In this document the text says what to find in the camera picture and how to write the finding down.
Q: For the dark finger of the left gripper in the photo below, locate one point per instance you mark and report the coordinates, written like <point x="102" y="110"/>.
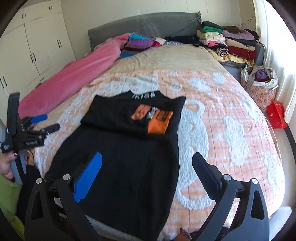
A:
<point x="51" y="129"/>

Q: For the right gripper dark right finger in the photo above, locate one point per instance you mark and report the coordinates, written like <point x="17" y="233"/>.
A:
<point x="209" y="176"/>

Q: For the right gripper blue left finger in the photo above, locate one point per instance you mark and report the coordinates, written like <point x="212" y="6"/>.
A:
<point x="86" y="178"/>

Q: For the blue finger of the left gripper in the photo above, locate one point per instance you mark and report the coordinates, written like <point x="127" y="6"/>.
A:
<point x="39" y="118"/>

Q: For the black t-shirt with orange patches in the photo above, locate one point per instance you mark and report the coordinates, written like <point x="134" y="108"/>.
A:
<point x="136" y="134"/>

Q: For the floral fabric bag with clothes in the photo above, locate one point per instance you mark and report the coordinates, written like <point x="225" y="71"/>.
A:
<point x="261" y="84"/>

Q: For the pile of folded clothes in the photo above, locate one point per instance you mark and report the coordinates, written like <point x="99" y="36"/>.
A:
<point x="230" y="43"/>

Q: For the left hand with red nails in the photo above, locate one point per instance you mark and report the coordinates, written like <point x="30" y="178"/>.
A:
<point x="5" y="167"/>

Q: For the right hand with red nails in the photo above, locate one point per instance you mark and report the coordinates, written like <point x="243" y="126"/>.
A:
<point x="183" y="235"/>

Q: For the orange white floral bedspread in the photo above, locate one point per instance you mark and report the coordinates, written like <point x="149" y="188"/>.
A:
<point x="219" y="120"/>

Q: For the lime green sleeve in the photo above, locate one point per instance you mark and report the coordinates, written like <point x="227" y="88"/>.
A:
<point x="10" y="205"/>

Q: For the pink fleece blanket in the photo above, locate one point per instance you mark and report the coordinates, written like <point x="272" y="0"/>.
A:
<point x="67" y="82"/>

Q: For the red plastic bag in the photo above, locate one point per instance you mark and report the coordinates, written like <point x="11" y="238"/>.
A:
<point x="276" y="115"/>

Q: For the striped colourful cushion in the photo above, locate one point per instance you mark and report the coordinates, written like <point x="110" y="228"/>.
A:
<point x="136" y="43"/>

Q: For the beige bed sheet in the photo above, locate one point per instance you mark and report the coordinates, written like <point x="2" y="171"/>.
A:
<point x="168" y="57"/>

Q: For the dark navy garment by headboard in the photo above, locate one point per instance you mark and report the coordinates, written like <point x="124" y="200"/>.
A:
<point x="186" y="39"/>

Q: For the grey upholstered headboard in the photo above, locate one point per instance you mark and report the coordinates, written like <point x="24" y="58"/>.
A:
<point x="151" y="25"/>

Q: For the white wardrobe with handles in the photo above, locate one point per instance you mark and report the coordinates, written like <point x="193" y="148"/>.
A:
<point x="35" y="46"/>

